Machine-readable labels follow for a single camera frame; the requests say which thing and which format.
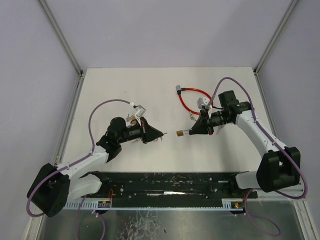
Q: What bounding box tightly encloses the large brass long-shackle padlock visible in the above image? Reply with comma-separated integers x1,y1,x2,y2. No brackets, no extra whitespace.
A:
130,120,138,126

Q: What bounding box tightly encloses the silver key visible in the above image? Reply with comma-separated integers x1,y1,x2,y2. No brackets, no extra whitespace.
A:
189,112,197,121
216,125,224,135

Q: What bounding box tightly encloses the small brass padlock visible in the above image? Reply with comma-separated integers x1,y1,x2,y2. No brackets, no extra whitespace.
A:
176,129,190,137

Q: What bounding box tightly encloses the red cable lock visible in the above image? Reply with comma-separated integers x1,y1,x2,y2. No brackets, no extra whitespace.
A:
175,85,211,116

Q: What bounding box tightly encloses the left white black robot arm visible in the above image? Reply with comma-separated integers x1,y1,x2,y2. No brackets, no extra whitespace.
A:
26,117,164,217

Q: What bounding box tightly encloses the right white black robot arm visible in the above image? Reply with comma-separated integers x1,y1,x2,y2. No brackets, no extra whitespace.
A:
188,90,301,193

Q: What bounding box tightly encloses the loose silver key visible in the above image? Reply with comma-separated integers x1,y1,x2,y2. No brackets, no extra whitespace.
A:
216,125,224,135

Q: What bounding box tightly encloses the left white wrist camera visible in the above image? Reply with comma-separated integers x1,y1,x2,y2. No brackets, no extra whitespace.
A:
131,104,146,119

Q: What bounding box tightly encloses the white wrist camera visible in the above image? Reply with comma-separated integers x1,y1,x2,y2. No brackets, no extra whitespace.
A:
131,104,146,119
196,97,213,112

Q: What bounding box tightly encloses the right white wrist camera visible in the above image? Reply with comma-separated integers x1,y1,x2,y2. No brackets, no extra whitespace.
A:
196,97,213,112

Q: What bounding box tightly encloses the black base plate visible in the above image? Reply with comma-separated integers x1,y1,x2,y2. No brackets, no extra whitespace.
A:
86,171,248,215

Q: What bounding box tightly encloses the right aluminium frame post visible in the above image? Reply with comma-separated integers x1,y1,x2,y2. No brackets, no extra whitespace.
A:
253,0,301,75

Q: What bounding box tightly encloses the aluminium frame post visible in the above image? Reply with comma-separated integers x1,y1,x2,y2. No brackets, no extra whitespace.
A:
253,0,301,75
36,0,84,75

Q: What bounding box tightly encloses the left aluminium frame post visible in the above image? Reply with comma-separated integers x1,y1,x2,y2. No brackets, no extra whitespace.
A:
36,0,84,75

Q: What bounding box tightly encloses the grey slotted cable duct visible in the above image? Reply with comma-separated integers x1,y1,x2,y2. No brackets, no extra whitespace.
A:
63,199,112,210

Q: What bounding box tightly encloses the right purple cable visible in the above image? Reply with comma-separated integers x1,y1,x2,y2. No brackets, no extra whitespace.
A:
208,76,309,237

